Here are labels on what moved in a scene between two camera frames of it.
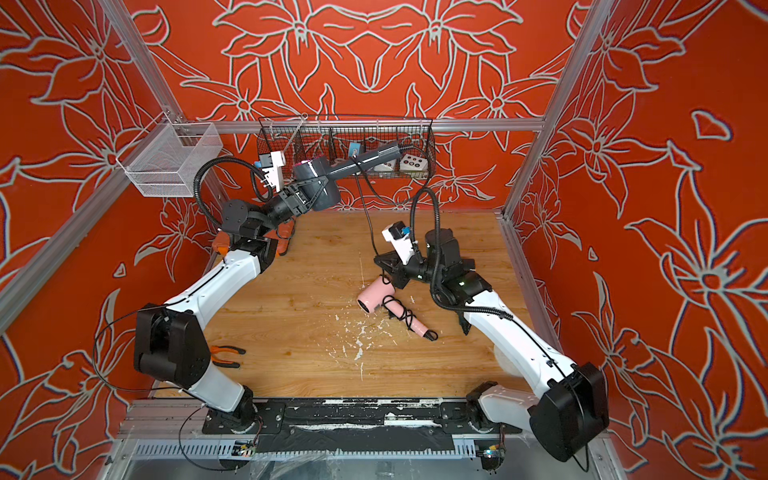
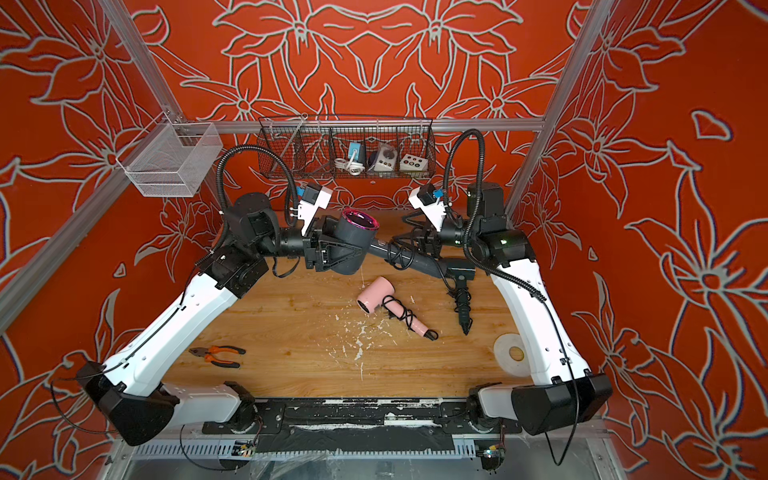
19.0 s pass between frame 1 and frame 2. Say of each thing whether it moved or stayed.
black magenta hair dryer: moved
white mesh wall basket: stayed
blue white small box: stayed
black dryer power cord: moved
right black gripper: moved
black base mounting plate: stayed
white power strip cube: stayed
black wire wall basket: stayed
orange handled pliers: stayed
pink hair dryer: stayed
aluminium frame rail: stayed
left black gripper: moved
